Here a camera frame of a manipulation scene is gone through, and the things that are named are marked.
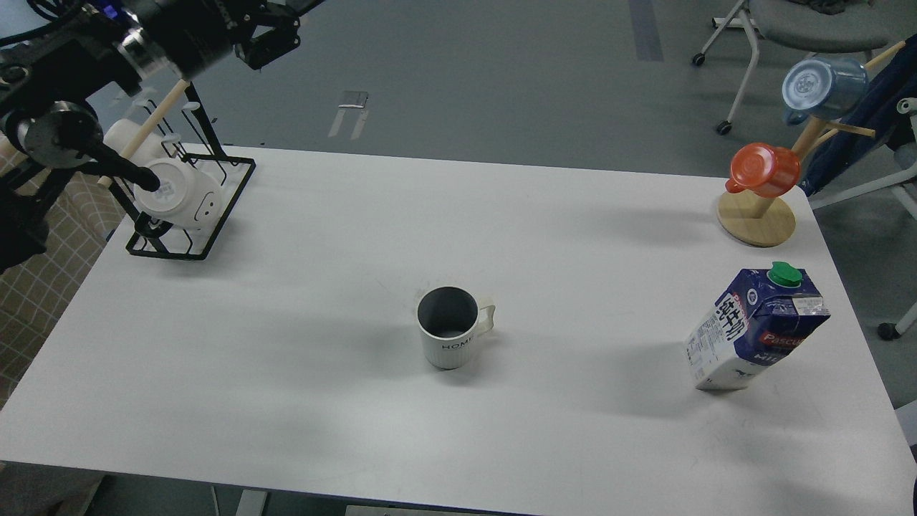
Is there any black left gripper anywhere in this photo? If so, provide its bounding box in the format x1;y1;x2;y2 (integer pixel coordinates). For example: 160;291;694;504
135;0;325;80

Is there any white mug with grey interior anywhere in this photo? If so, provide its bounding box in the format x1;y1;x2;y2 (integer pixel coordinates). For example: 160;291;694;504
416;285;496;370

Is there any blue milk carton green cap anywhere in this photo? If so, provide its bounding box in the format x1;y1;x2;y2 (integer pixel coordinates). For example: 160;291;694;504
684;261;831;391

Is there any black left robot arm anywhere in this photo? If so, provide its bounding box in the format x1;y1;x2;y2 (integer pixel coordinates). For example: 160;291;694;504
2;1;319;269

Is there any white cup on rack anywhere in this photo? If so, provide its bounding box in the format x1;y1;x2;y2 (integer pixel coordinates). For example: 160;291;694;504
133;158;225;231

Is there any orange plastic cup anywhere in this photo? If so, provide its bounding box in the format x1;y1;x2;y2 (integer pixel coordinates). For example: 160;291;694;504
725;143;800;199

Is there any wooden cup tree stand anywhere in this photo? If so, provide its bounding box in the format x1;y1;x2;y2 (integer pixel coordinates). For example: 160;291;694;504
717;40;906;247

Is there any blue plastic cup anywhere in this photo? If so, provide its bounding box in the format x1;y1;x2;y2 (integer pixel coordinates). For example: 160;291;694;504
782;57;869;126

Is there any silver floor plate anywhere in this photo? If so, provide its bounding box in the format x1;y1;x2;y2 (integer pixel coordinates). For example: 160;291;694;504
338;90;369;109

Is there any beige checkered cloth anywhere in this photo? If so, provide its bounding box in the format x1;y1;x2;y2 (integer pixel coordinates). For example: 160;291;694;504
1;173;125;405

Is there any grey office chair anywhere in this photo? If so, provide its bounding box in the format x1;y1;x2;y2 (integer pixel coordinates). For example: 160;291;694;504
691;1;891;136

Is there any dark blue fabric chair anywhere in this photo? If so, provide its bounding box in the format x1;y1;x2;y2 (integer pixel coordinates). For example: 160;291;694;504
799;34;916;196

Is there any black wire cup rack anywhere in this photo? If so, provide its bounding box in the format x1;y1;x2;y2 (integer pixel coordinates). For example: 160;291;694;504
99;80;256;261

